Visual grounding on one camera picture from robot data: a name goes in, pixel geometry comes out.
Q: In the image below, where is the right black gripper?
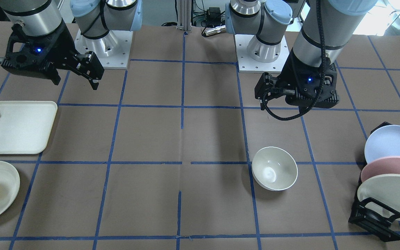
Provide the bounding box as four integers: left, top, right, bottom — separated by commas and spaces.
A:
1, 20, 105, 90

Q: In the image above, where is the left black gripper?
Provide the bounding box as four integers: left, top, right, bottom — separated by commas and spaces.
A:
255, 52, 340, 109

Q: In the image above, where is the white ceramic bowl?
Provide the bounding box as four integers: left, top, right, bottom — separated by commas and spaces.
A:
251, 146, 298, 191

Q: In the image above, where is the black power adapter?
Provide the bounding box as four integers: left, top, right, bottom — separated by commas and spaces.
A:
206, 7, 222, 22

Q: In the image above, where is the white rectangular tray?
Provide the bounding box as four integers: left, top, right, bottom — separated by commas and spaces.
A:
0, 101, 58, 155

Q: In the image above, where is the light blue plate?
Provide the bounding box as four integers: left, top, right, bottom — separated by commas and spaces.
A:
364, 125, 400, 163

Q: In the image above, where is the pink plate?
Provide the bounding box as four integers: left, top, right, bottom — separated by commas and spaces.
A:
360, 156, 400, 182

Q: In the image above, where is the black dish rack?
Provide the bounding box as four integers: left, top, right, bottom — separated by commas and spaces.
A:
348, 122, 400, 242

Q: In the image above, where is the cream white plate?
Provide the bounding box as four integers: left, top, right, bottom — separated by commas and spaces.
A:
357, 174, 400, 220

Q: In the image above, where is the black braided cable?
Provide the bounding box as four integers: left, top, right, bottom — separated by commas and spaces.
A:
261, 0, 327, 121

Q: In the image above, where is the aluminium frame post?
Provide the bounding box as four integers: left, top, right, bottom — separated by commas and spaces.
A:
175, 0, 193, 34

